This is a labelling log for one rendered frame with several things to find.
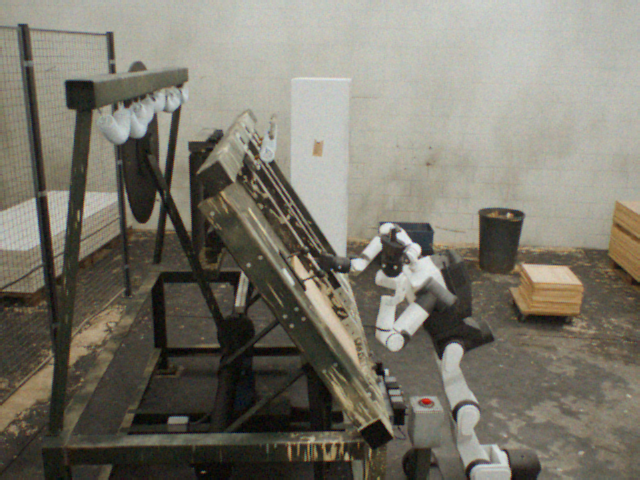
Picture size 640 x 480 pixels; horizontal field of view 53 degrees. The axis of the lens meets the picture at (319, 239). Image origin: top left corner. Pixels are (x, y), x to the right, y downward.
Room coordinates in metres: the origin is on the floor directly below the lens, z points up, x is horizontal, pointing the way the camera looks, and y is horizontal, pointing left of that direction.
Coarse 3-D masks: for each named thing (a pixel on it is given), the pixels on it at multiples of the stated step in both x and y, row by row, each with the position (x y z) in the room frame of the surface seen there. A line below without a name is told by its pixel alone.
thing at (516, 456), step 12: (408, 456) 3.03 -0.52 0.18; (432, 456) 2.99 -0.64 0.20; (444, 456) 3.04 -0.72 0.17; (456, 456) 3.04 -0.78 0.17; (516, 456) 2.80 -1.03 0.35; (528, 456) 2.80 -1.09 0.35; (408, 468) 3.01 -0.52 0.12; (432, 468) 2.91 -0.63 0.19; (444, 468) 2.94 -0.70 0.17; (456, 468) 2.94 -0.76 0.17; (516, 468) 2.76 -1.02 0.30; (528, 468) 2.77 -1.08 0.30; (540, 468) 2.79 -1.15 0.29
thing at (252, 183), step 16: (272, 144) 2.98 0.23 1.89; (240, 176) 2.94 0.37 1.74; (256, 176) 2.98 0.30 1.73; (256, 192) 2.95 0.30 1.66; (272, 208) 2.95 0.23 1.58; (272, 224) 2.95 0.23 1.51; (288, 224) 2.98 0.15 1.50; (288, 240) 2.95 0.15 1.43; (304, 256) 2.96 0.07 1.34; (320, 288) 2.96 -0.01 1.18; (336, 304) 2.97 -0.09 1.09; (352, 320) 2.97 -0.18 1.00; (352, 336) 2.97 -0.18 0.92
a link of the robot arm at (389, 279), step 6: (384, 270) 2.46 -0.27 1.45; (402, 270) 2.47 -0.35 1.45; (378, 276) 2.50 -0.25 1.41; (384, 276) 2.48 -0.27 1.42; (390, 276) 2.46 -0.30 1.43; (396, 276) 2.46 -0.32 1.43; (378, 282) 2.50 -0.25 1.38; (384, 282) 2.48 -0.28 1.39; (390, 282) 2.47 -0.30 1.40; (396, 282) 2.45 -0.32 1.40; (390, 288) 2.48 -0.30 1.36; (396, 288) 2.46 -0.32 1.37
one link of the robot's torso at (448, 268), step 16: (432, 256) 2.89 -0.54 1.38; (448, 256) 2.82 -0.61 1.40; (416, 272) 2.77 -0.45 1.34; (432, 272) 2.70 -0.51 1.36; (448, 272) 2.67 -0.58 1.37; (464, 272) 2.72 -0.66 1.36; (416, 288) 2.67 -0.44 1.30; (448, 288) 2.70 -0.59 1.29; (464, 288) 2.72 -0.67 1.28; (464, 304) 2.72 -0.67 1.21; (432, 320) 2.70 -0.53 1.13; (448, 320) 2.71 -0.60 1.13
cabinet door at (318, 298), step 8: (296, 256) 2.95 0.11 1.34; (296, 264) 2.82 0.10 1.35; (304, 272) 2.90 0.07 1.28; (312, 288) 2.83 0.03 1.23; (312, 296) 2.71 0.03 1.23; (320, 296) 2.90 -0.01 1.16; (320, 304) 2.77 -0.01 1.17; (328, 304) 2.94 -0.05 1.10; (328, 312) 2.83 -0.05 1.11; (328, 320) 2.70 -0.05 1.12; (336, 320) 2.89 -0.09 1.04; (336, 328) 2.76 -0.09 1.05; (344, 328) 2.94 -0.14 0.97; (344, 336) 2.82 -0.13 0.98; (344, 344) 2.70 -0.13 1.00; (352, 344) 2.87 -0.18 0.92; (352, 352) 2.74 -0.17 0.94; (360, 368) 2.67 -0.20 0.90
